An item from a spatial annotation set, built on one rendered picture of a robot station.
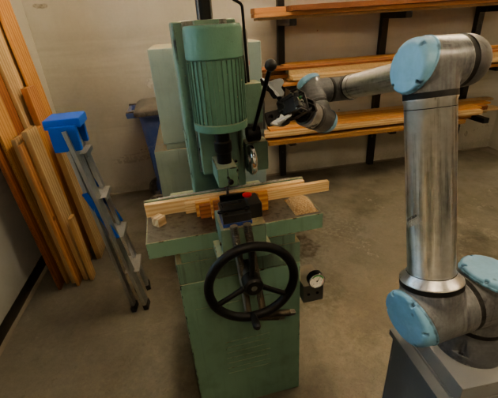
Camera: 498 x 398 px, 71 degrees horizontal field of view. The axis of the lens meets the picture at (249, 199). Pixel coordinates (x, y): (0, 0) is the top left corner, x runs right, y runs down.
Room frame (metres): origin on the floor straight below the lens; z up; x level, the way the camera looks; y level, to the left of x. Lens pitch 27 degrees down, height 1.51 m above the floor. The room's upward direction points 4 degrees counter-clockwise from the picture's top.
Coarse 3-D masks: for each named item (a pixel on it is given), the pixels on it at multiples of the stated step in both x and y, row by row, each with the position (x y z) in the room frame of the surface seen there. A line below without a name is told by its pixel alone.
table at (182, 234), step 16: (272, 208) 1.10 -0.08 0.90; (288, 208) 1.09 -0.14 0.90; (176, 224) 1.03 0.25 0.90; (192, 224) 1.03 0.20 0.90; (208, 224) 1.02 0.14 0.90; (272, 224) 1.01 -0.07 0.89; (288, 224) 1.02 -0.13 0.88; (304, 224) 1.03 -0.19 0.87; (320, 224) 1.05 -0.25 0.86; (160, 240) 0.94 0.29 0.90; (176, 240) 0.94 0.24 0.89; (192, 240) 0.95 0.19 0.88; (208, 240) 0.96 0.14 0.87; (160, 256) 0.93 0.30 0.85
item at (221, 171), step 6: (216, 156) 1.22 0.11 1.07; (216, 162) 1.16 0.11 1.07; (216, 168) 1.11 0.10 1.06; (222, 168) 1.10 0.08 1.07; (228, 168) 1.10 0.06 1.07; (234, 168) 1.10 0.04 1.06; (216, 174) 1.13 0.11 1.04; (222, 174) 1.09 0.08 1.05; (228, 174) 1.10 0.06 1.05; (234, 174) 1.10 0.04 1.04; (222, 180) 1.09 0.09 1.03; (234, 180) 1.10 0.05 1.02; (222, 186) 1.09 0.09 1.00
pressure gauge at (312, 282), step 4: (312, 272) 0.99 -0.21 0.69; (316, 272) 0.99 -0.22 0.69; (320, 272) 0.99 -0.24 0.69; (308, 276) 0.99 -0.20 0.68; (312, 276) 0.97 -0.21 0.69; (316, 276) 0.98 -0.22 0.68; (320, 276) 0.98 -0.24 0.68; (324, 276) 0.98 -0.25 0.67; (308, 280) 0.98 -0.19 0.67; (312, 280) 0.97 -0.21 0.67; (316, 280) 0.98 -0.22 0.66; (320, 280) 0.98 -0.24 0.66; (324, 280) 0.98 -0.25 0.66; (312, 284) 0.97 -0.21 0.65; (316, 284) 0.98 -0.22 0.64; (320, 284) 0.98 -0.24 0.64
